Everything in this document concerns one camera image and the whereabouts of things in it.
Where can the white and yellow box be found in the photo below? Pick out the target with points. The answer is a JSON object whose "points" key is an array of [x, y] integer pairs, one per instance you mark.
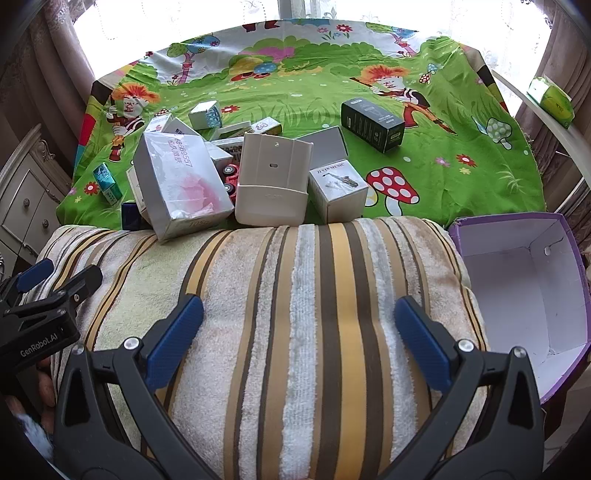
{"points": [[267, 125]]}

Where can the white box with saxophone picture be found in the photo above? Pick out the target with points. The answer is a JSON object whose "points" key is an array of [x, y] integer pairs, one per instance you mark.
{"points": [[339, 194]]}

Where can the person's left hand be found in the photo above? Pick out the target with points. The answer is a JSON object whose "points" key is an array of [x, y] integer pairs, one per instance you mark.
{"points": [[47, 390]]}

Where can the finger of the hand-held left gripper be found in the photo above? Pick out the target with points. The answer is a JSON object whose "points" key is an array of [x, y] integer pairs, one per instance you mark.
{"points": [[32, 274], [78, 281]]}

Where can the red toy car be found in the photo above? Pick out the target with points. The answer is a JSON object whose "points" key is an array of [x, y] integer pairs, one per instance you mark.
{"points": [[231, 177]]}

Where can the white box with pink flower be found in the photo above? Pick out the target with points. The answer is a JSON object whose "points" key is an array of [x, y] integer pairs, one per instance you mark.
{"points": [[180, 184]]}

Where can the black box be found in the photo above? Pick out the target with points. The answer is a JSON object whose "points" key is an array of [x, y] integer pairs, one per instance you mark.
{"points": [[369, 122]]}

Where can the white lace curtain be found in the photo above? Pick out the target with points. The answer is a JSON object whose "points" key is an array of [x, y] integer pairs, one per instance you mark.
{"points": [[184, 14]]}

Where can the teal medicine box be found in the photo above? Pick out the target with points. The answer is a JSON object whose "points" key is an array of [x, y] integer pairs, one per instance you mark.
{"points": [[105, 182]]}

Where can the white plastic wall holder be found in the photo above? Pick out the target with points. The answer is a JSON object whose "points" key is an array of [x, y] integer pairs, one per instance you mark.
{"points": [[272, 161]]}

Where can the narrow white box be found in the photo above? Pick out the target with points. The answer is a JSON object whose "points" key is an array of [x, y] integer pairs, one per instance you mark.
{"points": [[134, 184]]}

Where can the white and teal box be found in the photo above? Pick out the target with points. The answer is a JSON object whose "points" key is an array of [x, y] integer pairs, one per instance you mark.
{"points": [[205, 115]]}

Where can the dark blue box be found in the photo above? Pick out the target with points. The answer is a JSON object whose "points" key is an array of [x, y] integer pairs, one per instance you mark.
{"points": [[133, 216]]}

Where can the striped brown and white towel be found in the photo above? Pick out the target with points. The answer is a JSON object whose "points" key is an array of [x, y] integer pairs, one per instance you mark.
{"points": [[286, 300]]}

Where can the cream carved cabinet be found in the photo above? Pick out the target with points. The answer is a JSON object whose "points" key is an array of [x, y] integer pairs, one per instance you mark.
{"points": [[27, 194]]}

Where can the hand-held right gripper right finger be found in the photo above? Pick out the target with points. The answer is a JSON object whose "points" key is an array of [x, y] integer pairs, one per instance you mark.
{"points": [[425, 341]]}

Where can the green cartoon printed cloth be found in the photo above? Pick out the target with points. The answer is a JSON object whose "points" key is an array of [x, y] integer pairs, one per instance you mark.
{"points": [[300, 92]]}

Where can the purple cardboard box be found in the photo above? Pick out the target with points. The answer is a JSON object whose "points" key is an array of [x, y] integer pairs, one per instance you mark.
{"points": [[517, 286]]}

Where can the brown curtain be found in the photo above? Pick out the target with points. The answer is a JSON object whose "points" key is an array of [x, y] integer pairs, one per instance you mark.
{"points": [[46, 55], [568, 46]]}

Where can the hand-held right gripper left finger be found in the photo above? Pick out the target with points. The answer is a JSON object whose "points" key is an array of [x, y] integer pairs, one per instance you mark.
{"points": [[175, 341]]}

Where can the white round side table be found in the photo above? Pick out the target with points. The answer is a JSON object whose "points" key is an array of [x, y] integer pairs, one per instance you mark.
{"points": [[545, 117]]}

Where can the plain grey-white box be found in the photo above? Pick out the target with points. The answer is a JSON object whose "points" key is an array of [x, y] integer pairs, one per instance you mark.
{"points": [[323, 141]]}

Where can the small white box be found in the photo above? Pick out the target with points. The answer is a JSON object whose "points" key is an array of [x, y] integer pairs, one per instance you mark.
{"points": [[159, 123]]}

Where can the green tissue box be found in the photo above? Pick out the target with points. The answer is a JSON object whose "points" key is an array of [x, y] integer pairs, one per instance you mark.
{"points": [[551, 99]]}

